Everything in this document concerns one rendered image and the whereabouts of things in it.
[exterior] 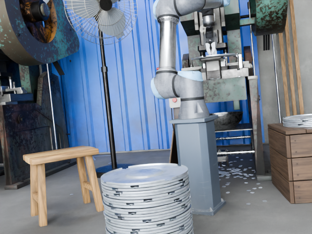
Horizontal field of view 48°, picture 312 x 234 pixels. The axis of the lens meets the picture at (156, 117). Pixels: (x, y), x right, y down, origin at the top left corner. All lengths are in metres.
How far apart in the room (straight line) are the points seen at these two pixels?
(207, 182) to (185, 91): 0.44
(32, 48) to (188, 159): 1.61
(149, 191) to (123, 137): 2.83
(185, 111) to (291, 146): 0.52
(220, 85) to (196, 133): 0.70
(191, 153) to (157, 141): 2.11
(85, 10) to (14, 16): 0.49
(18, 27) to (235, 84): 1.56
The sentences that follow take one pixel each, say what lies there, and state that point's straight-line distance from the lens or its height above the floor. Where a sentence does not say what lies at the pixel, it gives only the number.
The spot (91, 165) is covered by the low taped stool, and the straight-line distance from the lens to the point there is 1.88.
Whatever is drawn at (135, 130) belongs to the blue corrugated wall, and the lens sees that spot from 3.80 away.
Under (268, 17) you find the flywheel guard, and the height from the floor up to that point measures 0.99.
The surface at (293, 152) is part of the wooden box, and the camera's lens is 1.77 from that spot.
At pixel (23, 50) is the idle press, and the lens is 2.75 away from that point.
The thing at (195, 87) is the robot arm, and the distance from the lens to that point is 1.66.
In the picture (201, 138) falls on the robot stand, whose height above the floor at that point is 0.36.
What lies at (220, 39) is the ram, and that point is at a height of 0.91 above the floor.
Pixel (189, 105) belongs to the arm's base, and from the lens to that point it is 1.66.
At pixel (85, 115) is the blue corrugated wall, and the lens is 3.99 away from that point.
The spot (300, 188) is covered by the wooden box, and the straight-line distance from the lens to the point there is 1.82.
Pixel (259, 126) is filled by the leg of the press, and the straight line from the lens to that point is 2.22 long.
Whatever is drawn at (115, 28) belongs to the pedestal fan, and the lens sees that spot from 2.78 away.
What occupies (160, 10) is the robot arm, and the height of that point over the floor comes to 1.01.
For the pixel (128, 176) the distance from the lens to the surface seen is 1.15.
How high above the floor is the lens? 0.56
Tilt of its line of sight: 3 degrees down
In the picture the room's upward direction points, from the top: 6 degrees counter-clockwise
